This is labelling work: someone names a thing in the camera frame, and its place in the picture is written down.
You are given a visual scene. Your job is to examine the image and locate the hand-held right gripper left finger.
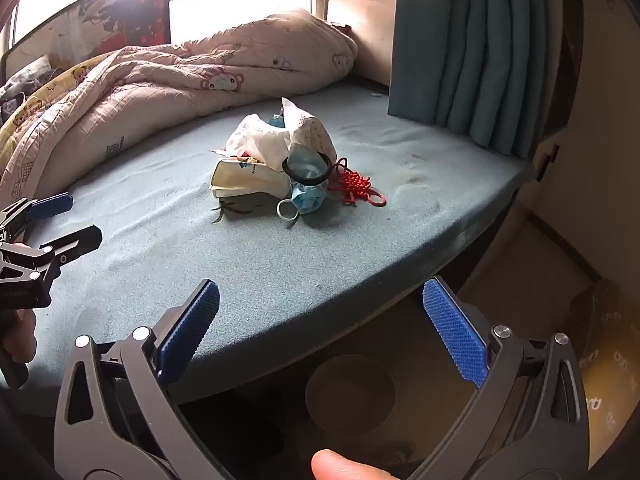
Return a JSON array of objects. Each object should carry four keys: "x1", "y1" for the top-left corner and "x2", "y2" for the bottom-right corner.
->
[{"x1": 52, "y1": 279, "x2": 222, "y2": 480}]

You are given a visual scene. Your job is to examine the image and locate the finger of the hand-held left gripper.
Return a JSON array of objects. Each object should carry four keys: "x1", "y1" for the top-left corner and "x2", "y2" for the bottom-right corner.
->
[
  {"x1": 0, "y1": 192, "x2": 74, "y2": 241},
  {"x1": 0, "y1": 226, "x2": 103, "y2": 285}
]

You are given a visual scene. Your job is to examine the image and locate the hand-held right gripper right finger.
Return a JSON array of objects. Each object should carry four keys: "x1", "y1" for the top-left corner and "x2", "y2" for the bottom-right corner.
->
[{"x1": 422, "y1": 276, "x2": 591, "y2": 480}]

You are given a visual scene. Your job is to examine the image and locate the round white trash bin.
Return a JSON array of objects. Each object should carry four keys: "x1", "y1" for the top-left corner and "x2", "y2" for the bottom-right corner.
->
[{"x1": 304, "y1": 354, "x2": 397, "y2": 437}]

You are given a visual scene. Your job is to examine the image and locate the blue face mask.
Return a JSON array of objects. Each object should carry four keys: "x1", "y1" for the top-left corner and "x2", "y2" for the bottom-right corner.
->
[{"x1": 277, "y1": 142, "x2": 332, "y2": 226}]

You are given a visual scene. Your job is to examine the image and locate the black hair tie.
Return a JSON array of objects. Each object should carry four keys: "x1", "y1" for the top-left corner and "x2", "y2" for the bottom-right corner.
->
[{"x1": 282, "y1": 152, "x2": 332, "y2": 185}]

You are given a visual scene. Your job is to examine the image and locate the white tissue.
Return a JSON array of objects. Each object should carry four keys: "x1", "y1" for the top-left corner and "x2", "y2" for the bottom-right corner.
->
[{"x1": 226, "y1": 113, "x2": 292, "y2": 160}]

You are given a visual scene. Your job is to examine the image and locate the person's left hand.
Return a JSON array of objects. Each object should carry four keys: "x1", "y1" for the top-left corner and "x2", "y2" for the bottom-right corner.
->
[{"x1": 4, "y1": 308, "x2": 39, "y2": 364}]

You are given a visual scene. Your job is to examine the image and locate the person's right hand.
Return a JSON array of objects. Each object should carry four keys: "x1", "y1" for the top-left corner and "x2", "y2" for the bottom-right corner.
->
[{"x1": 311, "y1": 449, "x2": 397, "y2": 480}]

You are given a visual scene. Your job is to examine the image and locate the bed with blue sheet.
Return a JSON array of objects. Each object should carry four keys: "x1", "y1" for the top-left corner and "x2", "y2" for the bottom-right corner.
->
[{"x1": 0, "y1": 82, "x2": 536, "y2": 406}]

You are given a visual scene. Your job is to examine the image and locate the dark patterned cloth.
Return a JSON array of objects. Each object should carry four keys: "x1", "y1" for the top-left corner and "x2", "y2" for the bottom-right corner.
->
[{"x1": 0, "y1": 57, "x2": 57, "y2": 117}]

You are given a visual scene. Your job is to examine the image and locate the red knot ornament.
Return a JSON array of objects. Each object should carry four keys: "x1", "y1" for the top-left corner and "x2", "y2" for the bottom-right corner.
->
[{"x1": 327, "y1": 157, "x2": 389, "y2": 209}]

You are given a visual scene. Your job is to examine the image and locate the cartoon printed quilt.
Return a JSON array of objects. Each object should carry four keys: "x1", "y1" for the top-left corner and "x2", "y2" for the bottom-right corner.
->
[{"x1": 0, "y1": 8, "x2": 360, "y2": 211}]

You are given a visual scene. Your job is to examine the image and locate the printed window cloth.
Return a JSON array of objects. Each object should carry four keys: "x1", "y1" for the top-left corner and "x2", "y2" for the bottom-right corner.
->
[{"x1": 10, "y1": 0, "x2": 171, "y2": 68}]

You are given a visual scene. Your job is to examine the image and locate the blue curtain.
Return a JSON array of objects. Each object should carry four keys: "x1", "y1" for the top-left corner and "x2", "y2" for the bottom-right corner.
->
[{"x1": 387, "y1": 0, "x2": 568, "y2": 156}]

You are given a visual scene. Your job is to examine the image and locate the window with metal frame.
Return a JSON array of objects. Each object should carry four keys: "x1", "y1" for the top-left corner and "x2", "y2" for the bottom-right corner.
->
[{"x1": 167, "y1": 0, "x2": 396, "y2": 43}]

